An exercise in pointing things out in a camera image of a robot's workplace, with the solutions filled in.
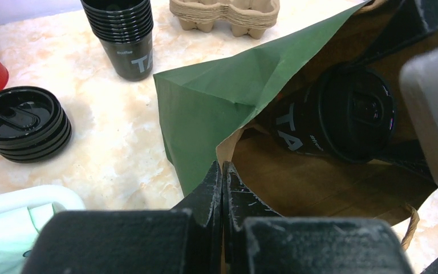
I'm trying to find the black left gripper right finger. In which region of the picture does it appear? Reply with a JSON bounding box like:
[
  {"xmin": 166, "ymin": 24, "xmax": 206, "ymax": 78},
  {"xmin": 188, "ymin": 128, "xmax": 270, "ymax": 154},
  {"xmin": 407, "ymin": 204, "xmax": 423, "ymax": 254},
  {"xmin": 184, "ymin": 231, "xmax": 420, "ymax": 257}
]
[{"xmin": 222, "ymin": 162, "xmax": 412, "ymax": 273}]

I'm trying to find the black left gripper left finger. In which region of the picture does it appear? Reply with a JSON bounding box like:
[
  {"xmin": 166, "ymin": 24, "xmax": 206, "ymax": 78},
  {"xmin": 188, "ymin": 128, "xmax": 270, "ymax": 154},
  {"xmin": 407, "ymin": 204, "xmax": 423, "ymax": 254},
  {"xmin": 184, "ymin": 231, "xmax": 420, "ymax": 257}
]
[{"xmin": 22, "ymin": 162, "xmax": 222, "ymax": 273}]

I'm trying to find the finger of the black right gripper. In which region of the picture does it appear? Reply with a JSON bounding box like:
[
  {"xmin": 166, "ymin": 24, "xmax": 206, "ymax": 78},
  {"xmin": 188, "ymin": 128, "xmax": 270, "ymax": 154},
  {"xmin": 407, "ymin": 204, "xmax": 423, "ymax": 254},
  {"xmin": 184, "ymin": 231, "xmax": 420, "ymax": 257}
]
[
  {"xmin": 378, "ymin": 140, "xmax": 434, "ymax": 182},
  {"xmin": 355, "ymin": 0, "xmax": 438, "ymax": 66}
]

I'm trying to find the black cup lid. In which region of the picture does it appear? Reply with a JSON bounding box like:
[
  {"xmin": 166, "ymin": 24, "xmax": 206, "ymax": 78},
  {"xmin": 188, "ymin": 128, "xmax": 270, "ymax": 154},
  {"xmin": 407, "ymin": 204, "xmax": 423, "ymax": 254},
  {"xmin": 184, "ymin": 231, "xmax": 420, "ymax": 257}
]
[{"xmin": 317, "ymin": 65, "xmax": 396, "ymax": 163}]

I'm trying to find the green brown paper bag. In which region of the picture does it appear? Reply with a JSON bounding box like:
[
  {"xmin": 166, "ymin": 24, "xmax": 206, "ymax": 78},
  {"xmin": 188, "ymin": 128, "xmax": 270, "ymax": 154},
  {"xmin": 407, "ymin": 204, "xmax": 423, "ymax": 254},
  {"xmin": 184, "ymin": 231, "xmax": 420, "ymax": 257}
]
[{"xmin": 155, "ymin": 1, "xmax": 436, "ymax": 249}]

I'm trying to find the black printed coffee cup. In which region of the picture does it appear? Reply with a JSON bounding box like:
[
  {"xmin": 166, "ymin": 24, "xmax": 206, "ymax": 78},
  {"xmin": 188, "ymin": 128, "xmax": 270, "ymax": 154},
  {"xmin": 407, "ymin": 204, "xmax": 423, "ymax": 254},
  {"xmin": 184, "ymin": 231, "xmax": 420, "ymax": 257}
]
[{"xmin": 271, "ymin": 85, "xmax": 333, "ymax": 156}]

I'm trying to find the cardboard cup carrier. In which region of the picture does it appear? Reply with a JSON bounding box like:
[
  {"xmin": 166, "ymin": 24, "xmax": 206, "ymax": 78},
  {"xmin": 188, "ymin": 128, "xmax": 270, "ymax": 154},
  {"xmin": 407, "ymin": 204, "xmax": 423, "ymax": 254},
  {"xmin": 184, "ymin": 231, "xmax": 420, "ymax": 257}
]
[{"xmin": 169, "ymin": 0, "xmax": 280, "ymax": 39}]

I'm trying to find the mint green cloth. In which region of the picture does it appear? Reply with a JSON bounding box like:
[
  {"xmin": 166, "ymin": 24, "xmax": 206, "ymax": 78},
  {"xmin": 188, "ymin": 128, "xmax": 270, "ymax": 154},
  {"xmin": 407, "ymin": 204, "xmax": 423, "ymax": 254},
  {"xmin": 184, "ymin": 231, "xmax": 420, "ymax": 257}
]
[{"xmin": 0, "ymin": 202, "xmax": 67, "ymax": 274}]

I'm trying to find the white plastic basket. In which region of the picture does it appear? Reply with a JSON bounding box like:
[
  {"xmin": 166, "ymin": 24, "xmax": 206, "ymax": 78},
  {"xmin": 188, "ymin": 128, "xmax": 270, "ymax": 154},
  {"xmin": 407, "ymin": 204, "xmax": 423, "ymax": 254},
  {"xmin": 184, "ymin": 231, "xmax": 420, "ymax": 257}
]
[{"xmin": 0, "ymin": 185, "xmax": 86, "ymax": 213}]

